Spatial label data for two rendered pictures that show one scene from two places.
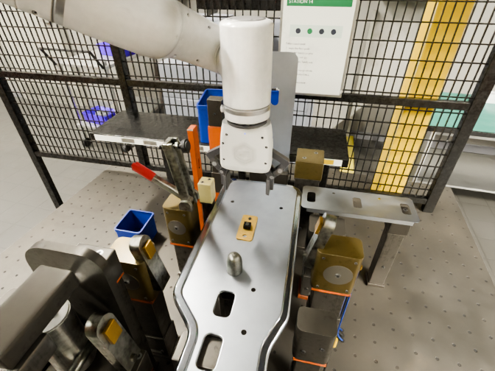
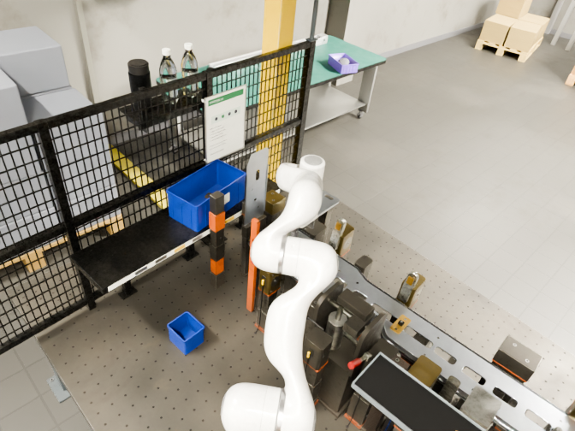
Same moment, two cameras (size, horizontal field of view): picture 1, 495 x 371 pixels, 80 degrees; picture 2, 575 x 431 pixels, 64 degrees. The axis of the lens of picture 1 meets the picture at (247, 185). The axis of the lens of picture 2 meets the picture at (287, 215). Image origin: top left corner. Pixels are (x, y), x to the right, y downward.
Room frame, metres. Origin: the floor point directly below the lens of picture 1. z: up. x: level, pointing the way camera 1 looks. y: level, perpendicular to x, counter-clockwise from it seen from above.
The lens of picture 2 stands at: (0.00, 1.20, 2.26)
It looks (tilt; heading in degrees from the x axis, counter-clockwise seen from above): 39 degrees down; 296
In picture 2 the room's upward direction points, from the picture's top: 7 degrees clockwise
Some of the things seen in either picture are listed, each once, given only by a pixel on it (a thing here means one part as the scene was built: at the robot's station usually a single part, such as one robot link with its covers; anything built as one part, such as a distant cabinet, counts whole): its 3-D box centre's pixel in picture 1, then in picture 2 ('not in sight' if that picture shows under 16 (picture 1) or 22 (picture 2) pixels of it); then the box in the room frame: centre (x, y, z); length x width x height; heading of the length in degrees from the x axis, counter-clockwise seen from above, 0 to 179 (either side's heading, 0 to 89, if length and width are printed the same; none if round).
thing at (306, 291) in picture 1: (324, 262); (312, 250); (0.54, -0.22, 0.84); 0.12 x 0.07 x 0.28; 78
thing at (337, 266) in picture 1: (332, 297); (338, 257); (0.41, -0.20, 0.87); 0.12 x 0.07 x 0.35; 78
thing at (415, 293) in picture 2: not in sight; (404, 308); (0.08, -0.10, 0.87); 0.12 x 0.07 x 0.35; 78
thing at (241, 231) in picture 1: (247, 225); not in sight; (0.51, 0.00, 1.01); 0.08 x 0.04 x 0.01; 168
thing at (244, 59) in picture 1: (245, 62); (309, 175); (0.52, 0.00, 1.37); 0.09 x 0.08 x 0.13; 22
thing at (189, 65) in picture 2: not in sight; (189, 69); (1.14, -0.13, 1.53); 0.07 x 0.07 x 0.20
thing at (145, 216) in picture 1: (137, 230); (186, 333); (0.77, 0.40, 0.74); 0.11 x 0.10 x 0.09; 168
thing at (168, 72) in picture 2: not in sight; (168, 75); (1.16, -0.04, 1.53); 0.07 x 0.07 x 0.20
